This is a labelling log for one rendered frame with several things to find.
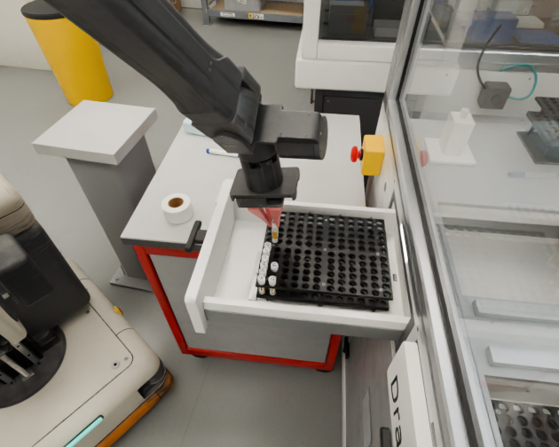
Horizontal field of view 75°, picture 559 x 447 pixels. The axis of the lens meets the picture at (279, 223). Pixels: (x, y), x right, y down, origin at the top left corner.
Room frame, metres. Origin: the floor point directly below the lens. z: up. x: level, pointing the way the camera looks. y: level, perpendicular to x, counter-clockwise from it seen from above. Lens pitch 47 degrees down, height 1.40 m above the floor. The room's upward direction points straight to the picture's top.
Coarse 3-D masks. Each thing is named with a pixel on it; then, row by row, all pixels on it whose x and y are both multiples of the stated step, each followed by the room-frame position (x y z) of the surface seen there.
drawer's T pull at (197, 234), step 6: (198, 222) 0.46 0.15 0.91; (198, 228) 0.45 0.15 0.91; (192, 234) 0.43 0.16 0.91; (198, 234) 0.43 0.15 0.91; (204, 234) 0.43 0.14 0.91; (192, 240) 0.42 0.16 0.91; (198, 240) 0.42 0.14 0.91; (186, 246) 0.41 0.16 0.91; (192, 246) 0.41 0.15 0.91; (186, 252) 0.40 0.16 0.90
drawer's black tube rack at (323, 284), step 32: (288, 224) 0.47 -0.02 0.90; (320, 224) 0.47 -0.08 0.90; (352, 224) 0.47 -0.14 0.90; (384, 224) 0.47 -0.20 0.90; (288, 256) 0.40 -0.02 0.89; (320, 256) 0.39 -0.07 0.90; (352, 256) 0.41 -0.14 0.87; (384, 256) 0.39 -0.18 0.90; (288, 288) 0.33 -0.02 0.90; (320, 288) 0.33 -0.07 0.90; (352, 288) 0.33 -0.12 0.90; (384, 288) 0.35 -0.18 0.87
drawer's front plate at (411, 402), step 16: (400, 352) 0.22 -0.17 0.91; (416, 352) 0.21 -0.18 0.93; (400, 368) 0.20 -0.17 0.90; (416, 368) 0.19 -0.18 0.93; (400, 384) 0.18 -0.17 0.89; (416, 384) 0.17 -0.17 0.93; (400, 400) 0.16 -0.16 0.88; (416, 400) 0.15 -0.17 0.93; (400, 416) 0.14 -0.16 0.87; (416, 416) 0.13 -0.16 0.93; (416, 432) 0.11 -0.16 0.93
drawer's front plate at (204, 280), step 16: (224, 192) 0.53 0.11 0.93; (224, 208) 0.49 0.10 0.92; (224, 224) 0.47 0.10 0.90; (208, 240) 0.40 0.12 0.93; (224, 240) 0.46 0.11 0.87; (208, 256) 0.37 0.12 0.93; (224, 256) 0.44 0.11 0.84; (208, 272) 0.35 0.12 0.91; (192, 288) 0.31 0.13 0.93; (208, 288) 0.34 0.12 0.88; (192, 304) 0.29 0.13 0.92; (192, 320) 0.29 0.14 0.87
